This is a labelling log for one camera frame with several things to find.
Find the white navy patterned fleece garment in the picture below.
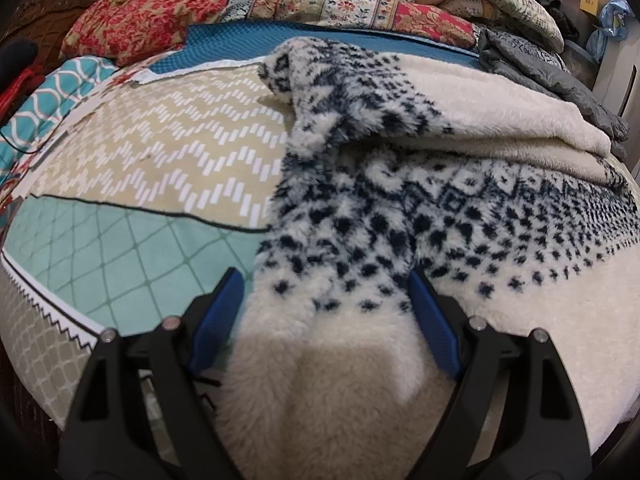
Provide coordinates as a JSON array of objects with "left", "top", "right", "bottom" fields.
[{"left": 216, "top": 37, "right": 639, "bottom": 479}]

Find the patterned teal beige bedsheet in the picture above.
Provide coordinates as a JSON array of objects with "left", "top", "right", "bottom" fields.
[{"left": 1, "top": 22, "right": 477, "bottom": 426}]

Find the dark grey padded jacket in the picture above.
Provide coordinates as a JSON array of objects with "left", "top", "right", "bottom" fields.
[{"left": 477, "top": 28, "right": 629, "bottom": 162}]

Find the white appliance cabinet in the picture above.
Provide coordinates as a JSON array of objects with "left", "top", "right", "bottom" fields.
[{"left": 593, "top": 24, "right": 640, "bottom": 169}]

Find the red patchwork quilt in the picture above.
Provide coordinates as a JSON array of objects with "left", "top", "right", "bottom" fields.
[{"left": 60, "top": 0, "right": 476, "bottom": 66}]

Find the carved dark wooden headboard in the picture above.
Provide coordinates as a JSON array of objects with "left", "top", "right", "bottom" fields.
[{"left": 1, "top": 0, "right": 99, "bottom": 74}]

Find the blue floral cloth cover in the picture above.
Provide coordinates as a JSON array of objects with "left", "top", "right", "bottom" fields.
[{"left": 586, "top": 0, "right": 634, "bottom": 63}]

